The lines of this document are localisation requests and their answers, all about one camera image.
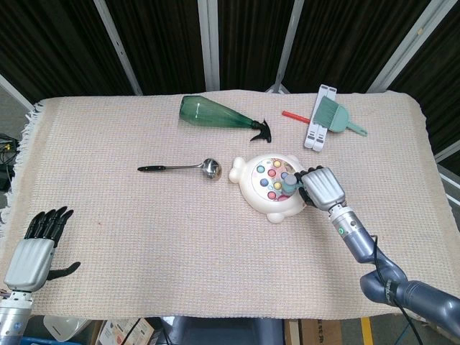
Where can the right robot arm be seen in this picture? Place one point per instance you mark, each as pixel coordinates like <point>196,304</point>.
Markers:
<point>363,244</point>

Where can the teal toy mallet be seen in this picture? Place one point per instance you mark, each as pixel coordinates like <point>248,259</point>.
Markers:
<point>288,183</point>

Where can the white folding stand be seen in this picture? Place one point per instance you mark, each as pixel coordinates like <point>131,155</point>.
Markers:
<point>314,138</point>

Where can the printed cardboard box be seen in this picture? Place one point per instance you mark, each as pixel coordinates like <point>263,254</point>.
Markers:
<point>125,332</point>

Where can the white fish toy game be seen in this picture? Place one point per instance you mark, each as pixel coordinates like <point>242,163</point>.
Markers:
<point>251,194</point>

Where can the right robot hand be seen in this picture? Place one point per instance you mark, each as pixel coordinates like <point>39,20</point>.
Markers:
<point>325,187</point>

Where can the white metal frame post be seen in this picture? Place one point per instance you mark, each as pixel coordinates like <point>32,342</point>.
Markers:
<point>209,43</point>
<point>406,46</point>
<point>285,46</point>
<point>118,46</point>

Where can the white plastic container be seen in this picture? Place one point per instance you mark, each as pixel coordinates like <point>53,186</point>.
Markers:
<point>66,327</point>

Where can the green spray bottle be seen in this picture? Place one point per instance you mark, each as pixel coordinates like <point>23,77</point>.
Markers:
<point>212,114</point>

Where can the red stick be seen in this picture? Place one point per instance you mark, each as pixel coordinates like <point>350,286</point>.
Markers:
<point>294,115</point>

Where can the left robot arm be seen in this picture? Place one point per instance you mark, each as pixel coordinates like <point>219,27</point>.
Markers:
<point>14,316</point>

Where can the plain brown cardboard box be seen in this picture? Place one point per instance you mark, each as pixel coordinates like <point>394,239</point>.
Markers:
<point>316,332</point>

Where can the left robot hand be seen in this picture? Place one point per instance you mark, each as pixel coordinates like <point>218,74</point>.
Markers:
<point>30,262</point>

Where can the beige woven table cloth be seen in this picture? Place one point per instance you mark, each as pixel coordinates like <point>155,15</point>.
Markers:
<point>161,233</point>

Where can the teal dustpan brush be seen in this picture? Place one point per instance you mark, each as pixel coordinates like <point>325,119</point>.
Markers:
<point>330,115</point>

